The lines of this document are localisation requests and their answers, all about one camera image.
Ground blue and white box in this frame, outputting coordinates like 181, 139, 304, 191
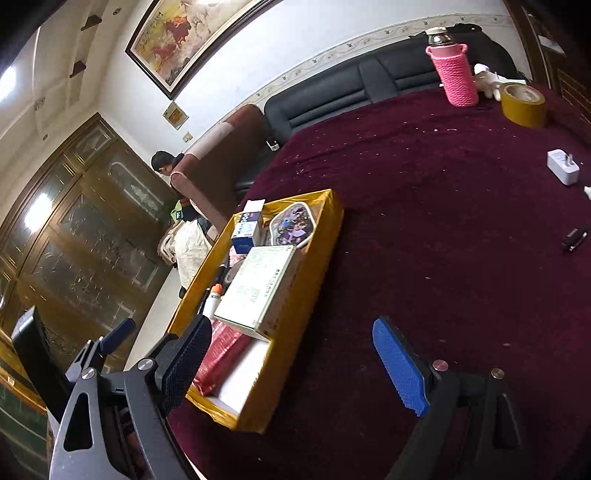
230, 199, 267, 256

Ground brown chair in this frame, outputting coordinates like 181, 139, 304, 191
170, 104, 266, 232

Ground wooden bookshelf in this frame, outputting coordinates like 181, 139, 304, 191
508, 0, 591, 134

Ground yellow cardboard box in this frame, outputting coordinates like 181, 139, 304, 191
166, 188, 345, 435

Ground white bag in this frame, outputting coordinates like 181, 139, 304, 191
161, 220, 215, 289

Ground yellow tape roll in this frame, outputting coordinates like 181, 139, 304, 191
501, 83, 547, 129

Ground yellow wall plaque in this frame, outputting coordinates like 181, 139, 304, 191
163, 102, 189, 130

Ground black marker pen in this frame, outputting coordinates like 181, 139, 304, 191
198, 263, 229, 315

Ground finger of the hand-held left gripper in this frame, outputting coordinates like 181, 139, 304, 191
65, 318, 138, 384

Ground black leather sofa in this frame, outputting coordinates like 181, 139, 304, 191
235, 34, 532, 195

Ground black bag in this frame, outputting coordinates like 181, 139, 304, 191
443, 22, 527, 79

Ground white plush toy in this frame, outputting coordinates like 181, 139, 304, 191
473, 63, 509, 101

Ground bottle in pink knitted sleeve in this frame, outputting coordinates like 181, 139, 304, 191
425, 26, 479, 108

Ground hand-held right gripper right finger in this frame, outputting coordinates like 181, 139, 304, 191
372, 316, 527, 480

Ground ceiling light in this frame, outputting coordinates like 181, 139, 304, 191
0, 65, 17, 100

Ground cream printed carton box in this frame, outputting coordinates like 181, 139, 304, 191
213, 244, 296, 337

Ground red foil packet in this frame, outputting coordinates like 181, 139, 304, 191
193, 320, 250, 398

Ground cartoon print clear pouch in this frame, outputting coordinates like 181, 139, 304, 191
268, 205, 317, 250

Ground white charger plug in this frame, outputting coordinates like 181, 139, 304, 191
547, 148, 581, 186

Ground wooden glass-door cabinet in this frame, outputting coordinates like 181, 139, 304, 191
0, 113, 185, 352

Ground small black object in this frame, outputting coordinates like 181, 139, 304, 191
561, 228, 588, 253

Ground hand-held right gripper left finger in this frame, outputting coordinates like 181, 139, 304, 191
48, 314, 214, 480

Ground framed wall painting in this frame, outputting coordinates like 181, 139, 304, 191
124, 0, 282, 100

